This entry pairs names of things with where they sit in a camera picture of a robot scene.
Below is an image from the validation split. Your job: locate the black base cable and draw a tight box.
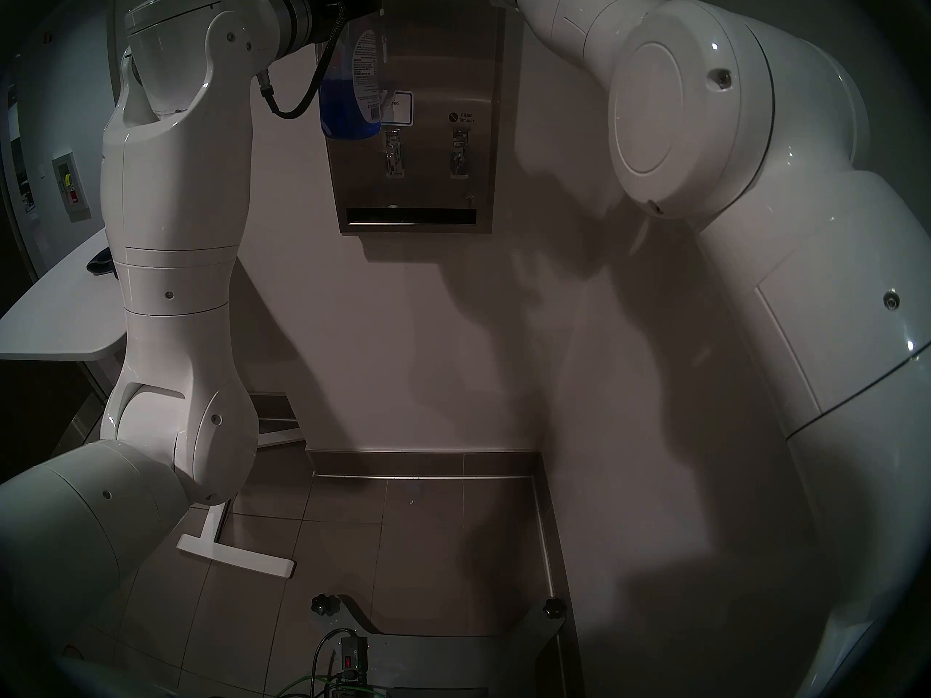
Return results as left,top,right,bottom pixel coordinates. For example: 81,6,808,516
312,628,357,689

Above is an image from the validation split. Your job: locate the grey robot base platform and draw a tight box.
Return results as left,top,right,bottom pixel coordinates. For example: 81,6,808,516
340,595,565,698

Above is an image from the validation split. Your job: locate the stainless steel wall dispenser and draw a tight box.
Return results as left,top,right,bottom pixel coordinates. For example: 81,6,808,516
311,0,508,234

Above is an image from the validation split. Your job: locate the white wall switch box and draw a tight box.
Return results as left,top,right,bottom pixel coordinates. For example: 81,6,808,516
51,151,92,225

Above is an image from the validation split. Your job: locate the thick black left wrist cable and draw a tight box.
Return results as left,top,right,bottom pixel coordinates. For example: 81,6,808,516
255,2,347,121

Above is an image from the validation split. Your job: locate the blue cleaner spray bottle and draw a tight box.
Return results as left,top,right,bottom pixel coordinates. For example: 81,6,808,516
319,24,384,141

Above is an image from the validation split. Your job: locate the green cable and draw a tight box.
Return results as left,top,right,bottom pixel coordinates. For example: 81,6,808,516
273,673,357,698

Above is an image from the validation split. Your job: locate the black box with red light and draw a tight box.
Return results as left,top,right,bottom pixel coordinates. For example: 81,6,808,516
338,635,370,684

